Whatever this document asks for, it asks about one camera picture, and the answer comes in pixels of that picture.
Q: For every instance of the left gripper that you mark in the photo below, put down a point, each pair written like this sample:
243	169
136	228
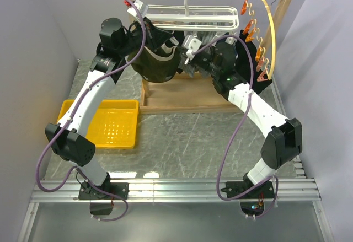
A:
155	37

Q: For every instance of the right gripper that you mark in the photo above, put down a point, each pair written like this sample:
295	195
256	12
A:
192	61

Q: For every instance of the olive green underwear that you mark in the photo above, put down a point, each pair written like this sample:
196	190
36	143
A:
157	66

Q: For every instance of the white clip hanger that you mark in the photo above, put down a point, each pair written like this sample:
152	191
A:
218	19

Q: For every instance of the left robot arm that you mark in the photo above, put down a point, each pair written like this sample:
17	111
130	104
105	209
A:
119	47

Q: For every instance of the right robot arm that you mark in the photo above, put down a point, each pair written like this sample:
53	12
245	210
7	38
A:
232	68

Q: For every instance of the striped hanging garment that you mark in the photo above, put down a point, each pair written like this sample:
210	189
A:
206	37

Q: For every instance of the black hanging shorts left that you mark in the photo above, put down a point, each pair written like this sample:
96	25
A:
177	39

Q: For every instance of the wooden drying rack stand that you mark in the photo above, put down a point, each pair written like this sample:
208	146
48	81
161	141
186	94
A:
184	94

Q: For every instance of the yellow plastic tray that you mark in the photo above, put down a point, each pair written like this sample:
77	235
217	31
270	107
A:
109	124

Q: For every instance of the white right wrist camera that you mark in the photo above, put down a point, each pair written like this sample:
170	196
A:
191	44

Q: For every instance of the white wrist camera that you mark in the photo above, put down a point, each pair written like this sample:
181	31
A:
191	44
136	7

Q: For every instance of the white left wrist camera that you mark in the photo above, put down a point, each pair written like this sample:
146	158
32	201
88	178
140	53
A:
136	7

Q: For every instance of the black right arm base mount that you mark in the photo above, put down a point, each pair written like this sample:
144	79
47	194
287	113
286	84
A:
258	201

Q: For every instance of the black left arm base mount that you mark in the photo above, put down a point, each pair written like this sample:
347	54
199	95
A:
102	201

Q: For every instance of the aluminium table edge rail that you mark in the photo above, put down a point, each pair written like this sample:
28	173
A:
174	210

